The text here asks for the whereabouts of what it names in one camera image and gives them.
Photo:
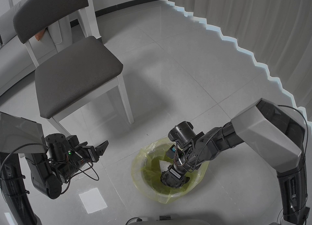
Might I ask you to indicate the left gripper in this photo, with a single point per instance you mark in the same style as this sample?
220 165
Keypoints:
90 154

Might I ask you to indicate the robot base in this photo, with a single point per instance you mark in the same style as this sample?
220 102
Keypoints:
195 222

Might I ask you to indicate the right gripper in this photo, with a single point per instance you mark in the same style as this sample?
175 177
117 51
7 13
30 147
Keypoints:
175 172

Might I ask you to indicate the white wrapper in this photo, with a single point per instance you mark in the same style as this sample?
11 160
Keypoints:
164 166

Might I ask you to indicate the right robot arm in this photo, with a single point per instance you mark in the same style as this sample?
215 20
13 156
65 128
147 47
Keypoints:
263 131

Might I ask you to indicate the pale grey sofa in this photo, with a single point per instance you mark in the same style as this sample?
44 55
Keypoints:
12 48

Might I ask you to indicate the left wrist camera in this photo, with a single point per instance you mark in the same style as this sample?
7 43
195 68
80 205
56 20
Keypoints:
73 141

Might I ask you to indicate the orange cushion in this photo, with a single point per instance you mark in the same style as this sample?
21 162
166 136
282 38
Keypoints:
39 36

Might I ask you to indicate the pale grey cushion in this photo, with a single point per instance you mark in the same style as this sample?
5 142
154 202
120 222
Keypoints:
15 9

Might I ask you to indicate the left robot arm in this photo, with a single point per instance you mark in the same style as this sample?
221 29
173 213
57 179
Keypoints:
22 131

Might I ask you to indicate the yellow plastic bag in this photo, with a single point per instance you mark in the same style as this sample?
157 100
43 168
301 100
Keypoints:
136 170

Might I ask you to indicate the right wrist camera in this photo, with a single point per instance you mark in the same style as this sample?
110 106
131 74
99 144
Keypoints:
171 152

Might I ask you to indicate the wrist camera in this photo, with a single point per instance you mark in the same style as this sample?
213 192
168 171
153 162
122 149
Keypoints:
171 152
73 141

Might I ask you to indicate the pale curtain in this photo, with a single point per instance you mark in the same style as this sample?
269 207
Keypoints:
256 12

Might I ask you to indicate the white chair grey cushions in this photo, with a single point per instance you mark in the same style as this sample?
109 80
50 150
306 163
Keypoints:
78 73

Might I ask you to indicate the black plastic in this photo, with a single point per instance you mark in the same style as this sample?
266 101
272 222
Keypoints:
170 182

